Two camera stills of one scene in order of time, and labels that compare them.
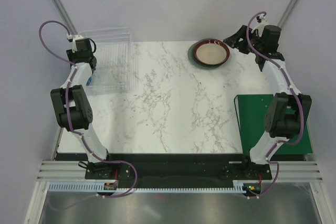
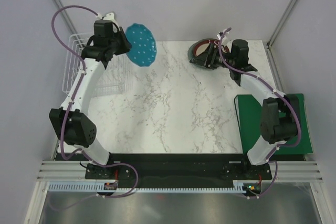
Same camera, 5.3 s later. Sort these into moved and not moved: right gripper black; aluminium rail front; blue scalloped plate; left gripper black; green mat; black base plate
Moved: right gripper black; left gripper black; blue scalloped plate
Not moved: aluminium rail front; black base plate; green mat
